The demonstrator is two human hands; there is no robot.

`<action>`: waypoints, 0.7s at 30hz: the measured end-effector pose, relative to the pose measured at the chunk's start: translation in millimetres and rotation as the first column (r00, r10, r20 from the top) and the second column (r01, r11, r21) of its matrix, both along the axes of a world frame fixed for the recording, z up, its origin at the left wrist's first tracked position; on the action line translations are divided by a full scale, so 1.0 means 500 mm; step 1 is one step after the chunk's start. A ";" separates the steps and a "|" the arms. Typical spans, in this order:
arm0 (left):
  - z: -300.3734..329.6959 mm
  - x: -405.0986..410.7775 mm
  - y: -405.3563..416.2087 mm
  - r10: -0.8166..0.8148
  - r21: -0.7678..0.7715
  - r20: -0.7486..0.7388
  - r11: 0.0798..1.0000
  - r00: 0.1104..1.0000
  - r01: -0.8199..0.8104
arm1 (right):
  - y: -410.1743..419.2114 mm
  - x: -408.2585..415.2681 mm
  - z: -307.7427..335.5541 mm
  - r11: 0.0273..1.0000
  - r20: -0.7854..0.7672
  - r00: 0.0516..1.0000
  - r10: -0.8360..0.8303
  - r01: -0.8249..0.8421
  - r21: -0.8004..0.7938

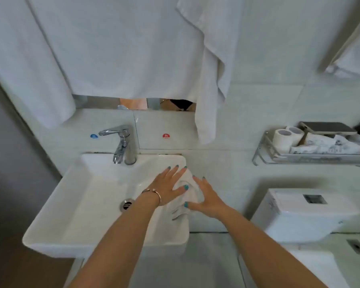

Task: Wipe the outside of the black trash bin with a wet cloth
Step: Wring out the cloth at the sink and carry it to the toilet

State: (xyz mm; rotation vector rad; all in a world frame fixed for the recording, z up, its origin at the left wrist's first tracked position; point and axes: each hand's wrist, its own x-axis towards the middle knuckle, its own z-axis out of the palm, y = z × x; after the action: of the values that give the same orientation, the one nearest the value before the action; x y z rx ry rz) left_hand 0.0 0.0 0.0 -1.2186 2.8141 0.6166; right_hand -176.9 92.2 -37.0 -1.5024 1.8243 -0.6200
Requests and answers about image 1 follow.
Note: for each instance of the person's left hand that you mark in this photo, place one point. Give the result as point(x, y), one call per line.
point(168, 185)

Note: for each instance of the person's right hand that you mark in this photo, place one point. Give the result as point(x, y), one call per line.
point(210, 202)

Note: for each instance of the white cleaning cloth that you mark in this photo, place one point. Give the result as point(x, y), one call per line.
point(192, 191)

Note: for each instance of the person's right forearm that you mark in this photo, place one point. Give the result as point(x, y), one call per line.
point(264, 251)

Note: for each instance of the person's left forearm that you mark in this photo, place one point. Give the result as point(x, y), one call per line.
point(123, 242)

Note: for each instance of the large white hanging towel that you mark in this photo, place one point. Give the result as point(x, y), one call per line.
point(108, 41)

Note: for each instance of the chrome sink drain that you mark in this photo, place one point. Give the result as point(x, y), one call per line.
point(127, 205)

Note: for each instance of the round red sticker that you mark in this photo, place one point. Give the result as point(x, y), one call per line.
point(166, 135)

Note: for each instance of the chrome faucet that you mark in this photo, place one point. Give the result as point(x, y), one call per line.
point(124, 146)

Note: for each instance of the white sink basin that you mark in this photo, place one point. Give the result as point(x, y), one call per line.
point(93, 200)

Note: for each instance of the white toilet paper roll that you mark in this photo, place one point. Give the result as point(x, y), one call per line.
point(297, 134)
point(282, 142)

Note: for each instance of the chrome toilet flush button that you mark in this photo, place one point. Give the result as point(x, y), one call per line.
point(315, 199)

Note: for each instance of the white toiletry packets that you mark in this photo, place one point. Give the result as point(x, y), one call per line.
point(324, 143)

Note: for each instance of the dark flat box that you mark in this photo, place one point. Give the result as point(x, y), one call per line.
point(327, 128)

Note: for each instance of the metal wall shelf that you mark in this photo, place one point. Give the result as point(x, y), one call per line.
point(303, 158)

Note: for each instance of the wall mirror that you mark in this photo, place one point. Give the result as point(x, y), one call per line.
point(102, 101)

